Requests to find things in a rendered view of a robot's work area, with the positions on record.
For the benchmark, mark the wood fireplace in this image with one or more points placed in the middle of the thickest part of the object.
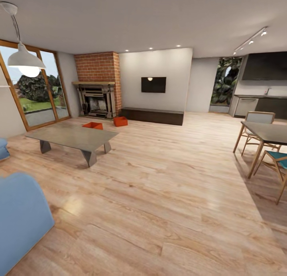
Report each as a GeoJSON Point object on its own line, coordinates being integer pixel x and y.
{"type": "Point", "coordinates": [97, 101]}

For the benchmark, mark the fixed window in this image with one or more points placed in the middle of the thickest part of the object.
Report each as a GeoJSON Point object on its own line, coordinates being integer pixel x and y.
{"type": "Point", "coordinates": [227, 75]}

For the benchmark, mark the wall mounted tv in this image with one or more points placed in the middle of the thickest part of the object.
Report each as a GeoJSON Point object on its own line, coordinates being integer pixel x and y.
{"type": "Point", "coordinates": [153, 84]}

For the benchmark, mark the coffee table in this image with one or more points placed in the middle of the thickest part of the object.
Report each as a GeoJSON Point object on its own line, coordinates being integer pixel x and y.
{"type": "Point", "coordinates": [83, 138]}

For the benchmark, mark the storage box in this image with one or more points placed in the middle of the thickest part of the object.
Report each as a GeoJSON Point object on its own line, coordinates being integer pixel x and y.
{"type": "Point", "coordinates": [94, 125]}
{"type": "Point", "coordinates": [120, 121]}

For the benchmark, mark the sofa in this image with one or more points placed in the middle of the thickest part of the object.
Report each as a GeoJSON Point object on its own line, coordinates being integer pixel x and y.
{"type": "Point", "coordinates": [25, 217]}

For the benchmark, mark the dishwasher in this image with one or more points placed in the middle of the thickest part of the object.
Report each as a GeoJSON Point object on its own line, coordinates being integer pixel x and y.
{"type": "Point", "coordinates": [244, 105]}

